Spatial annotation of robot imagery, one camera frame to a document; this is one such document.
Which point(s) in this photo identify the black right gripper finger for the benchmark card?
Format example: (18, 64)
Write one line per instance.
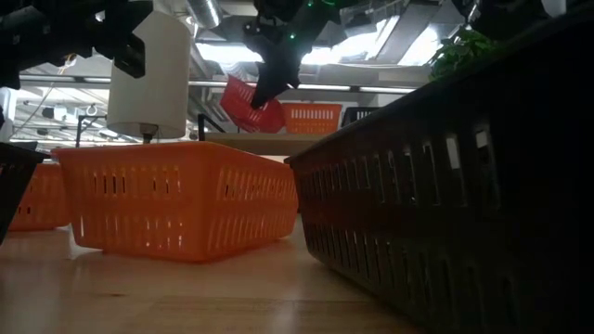
(276, 79)

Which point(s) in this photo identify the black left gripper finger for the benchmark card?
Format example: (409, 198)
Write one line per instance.
(130, 58)

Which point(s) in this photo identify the red plastic slotted basket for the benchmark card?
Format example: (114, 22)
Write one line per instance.
(236, 104)

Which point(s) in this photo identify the orange plastic slotted basket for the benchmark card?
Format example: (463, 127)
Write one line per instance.
(42, 199)
(176, 204)
(311, 121)

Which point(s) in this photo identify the black plastic slotted basket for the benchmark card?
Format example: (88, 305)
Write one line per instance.
(417, 209)
(14, 185)
(357, 116)

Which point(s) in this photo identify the white lamp with wooden base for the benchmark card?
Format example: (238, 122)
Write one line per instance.
(158, 79)

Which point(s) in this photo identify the long linear ceiling light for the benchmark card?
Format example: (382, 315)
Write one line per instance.
(325, 86)

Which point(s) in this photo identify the thin black metal stand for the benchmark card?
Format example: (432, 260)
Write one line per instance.
(78, 134)

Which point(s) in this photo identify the green potted plant black pot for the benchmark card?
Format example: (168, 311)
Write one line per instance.
(459, 53)

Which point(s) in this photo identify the wooden shelf black metal frame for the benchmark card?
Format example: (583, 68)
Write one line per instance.
(260, 144)

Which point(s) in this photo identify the silver round ventilation duct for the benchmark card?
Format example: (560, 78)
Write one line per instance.
(204, 11)

